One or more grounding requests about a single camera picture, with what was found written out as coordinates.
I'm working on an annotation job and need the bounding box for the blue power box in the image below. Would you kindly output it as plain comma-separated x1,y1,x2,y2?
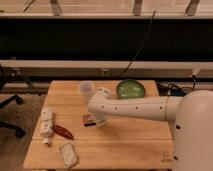
167,89,185,97

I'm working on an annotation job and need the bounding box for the translucent plastic cup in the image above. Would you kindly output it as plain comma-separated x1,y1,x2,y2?
79,80,95,103

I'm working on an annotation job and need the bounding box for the green round bowl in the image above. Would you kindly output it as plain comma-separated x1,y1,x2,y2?
116,79,145,99

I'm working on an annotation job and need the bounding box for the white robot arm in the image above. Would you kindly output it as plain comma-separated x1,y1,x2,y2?
88,87,213,171

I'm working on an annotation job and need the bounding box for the brown rectangular eraser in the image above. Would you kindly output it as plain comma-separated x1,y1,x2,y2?
83,114,95,127

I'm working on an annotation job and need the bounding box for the black hanging cable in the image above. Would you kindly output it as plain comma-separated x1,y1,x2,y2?
117,9,157,79

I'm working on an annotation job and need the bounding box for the white plastic bottle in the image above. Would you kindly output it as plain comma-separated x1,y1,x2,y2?
40,107,53,146

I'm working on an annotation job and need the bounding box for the black floor cable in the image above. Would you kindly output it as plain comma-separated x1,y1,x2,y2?
156,75,198,98

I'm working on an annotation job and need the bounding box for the clear plastic packet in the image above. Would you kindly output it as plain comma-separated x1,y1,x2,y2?
59,143,79,168

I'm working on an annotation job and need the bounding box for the black office chair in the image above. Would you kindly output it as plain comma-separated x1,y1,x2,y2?
0,63,27,139

